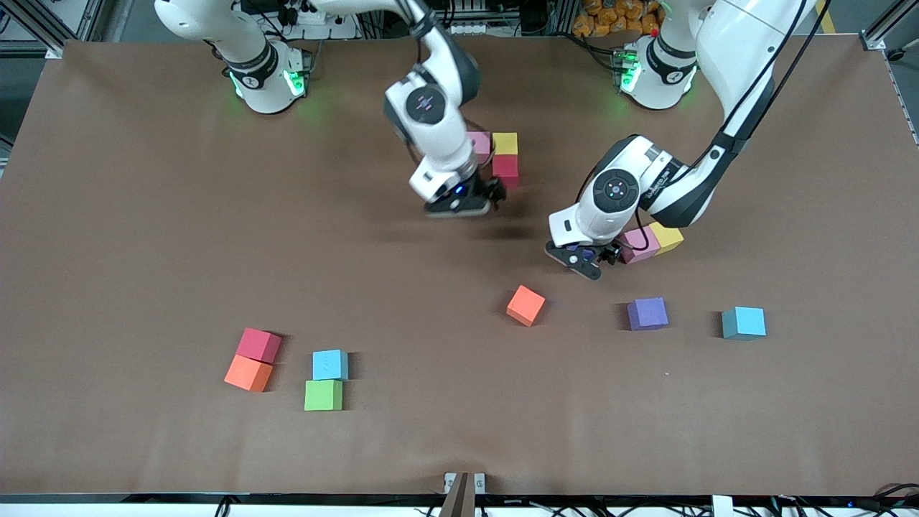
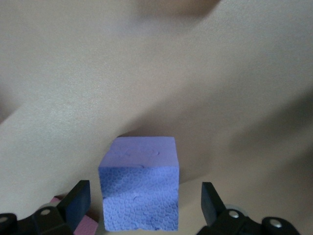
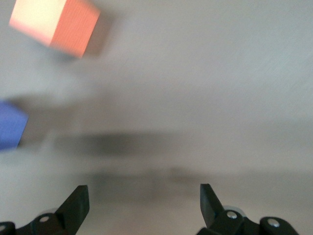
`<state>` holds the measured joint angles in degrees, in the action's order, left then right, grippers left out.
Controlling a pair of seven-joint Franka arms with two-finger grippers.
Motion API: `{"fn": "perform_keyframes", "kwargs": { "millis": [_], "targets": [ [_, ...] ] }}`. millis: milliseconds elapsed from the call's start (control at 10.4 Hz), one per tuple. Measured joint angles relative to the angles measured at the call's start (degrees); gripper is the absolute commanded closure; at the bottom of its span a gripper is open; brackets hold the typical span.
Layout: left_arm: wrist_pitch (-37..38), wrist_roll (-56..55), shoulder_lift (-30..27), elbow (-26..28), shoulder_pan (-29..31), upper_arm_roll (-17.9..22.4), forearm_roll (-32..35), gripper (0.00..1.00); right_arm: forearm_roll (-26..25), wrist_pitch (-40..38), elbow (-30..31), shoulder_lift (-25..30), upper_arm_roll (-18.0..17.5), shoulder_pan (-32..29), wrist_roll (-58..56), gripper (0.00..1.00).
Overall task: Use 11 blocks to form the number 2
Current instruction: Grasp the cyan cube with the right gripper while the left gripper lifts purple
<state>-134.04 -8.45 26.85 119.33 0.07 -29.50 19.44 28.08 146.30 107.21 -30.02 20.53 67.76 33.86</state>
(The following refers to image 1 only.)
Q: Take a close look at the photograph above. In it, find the red foam cube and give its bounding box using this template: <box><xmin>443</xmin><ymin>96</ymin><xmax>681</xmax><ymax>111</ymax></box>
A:
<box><xmin>235</xmin><ymin>327</ymin><xmax>283</xmax><ymax>364</ymax></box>
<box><xmin>492</xmin><ymin>154</ymin><xmax>520</xmax><ymax>190</ymax></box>

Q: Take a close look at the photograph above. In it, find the orange foam cube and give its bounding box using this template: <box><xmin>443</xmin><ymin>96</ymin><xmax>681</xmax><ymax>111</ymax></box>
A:
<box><xmin>506</xmin><ymin>284</ymin><xmax>546</xmax><ymax>327</ymax></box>
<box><xmin>224</xmin><ymin>355</ymin><xmax>274</xmax><ymax>393</ymax></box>

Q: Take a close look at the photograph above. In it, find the small metal bracket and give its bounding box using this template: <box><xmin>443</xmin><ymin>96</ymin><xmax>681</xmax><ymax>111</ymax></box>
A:
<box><xmin>444</xmin><ymin>472</ymin><xmax>486</xmax><ymax>496</ymax></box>

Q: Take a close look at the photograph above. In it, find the bag of orange fruit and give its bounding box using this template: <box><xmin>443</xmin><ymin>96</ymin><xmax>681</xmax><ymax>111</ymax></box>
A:
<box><xmin>572</xmin><ymin>0</ymin><xmax>661</xmax><ymax>38</ymax></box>

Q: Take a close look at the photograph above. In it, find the brown table cover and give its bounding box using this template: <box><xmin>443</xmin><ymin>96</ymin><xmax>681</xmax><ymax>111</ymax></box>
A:
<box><xmin>0</xmin><ymin>32</ymin><xmax>919</xmax><ymax>498</ymax></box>

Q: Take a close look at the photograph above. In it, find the brown camera post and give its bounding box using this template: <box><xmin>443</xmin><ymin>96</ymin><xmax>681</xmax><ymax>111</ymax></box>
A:
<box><xmin>439</xmin><ymin>472</ymin><xmax>477</xmax><ymax>517</ymax></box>

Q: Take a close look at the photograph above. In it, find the light blue foam cube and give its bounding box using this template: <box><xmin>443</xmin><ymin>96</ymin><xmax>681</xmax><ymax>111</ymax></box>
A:
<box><xmin>722</xmin><ymin>307</ymin><xmax>767</xmax><ymax>340</ymax></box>
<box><xmin>312</xmin><ymin>350</ymin><xmax>350</xmax><ymax>381</ymax></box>

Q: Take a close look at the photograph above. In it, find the aluminium frame profile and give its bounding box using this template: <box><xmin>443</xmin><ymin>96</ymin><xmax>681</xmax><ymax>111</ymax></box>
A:
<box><xmin>0</xmin><ymin>0</ymin><xmax>101</xmax><ymax>60</ymax></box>
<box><xmin>860</xmin><ymin>0</ymin><xmax>919</xmax><ymax>51</ymax></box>

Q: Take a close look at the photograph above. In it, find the green foam cube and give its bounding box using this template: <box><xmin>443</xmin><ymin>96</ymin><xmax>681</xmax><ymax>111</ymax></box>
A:
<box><xmin>304</xmin><ymin>380</ymin><xmax>344</xmax><ymax>412</ymax></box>

